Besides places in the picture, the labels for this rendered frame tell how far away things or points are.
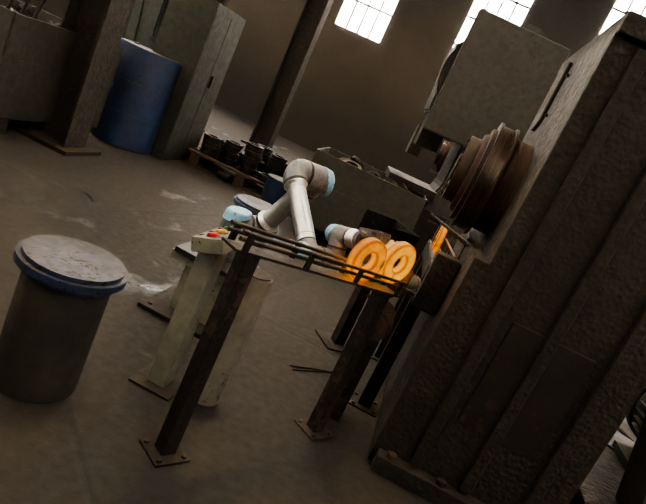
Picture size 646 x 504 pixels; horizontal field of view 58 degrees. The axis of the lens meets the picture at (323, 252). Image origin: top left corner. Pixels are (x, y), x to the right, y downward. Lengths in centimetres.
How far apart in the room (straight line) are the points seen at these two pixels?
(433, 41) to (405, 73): 82
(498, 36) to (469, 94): 49
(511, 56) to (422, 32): 766
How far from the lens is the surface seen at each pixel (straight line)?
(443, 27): 1275
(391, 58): 1271
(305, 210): 222
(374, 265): 196
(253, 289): 196
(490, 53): 515
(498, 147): 233
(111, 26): 472
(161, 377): 216
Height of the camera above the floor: 115
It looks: 14 degrees down
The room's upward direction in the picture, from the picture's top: 25 degrees clockwise
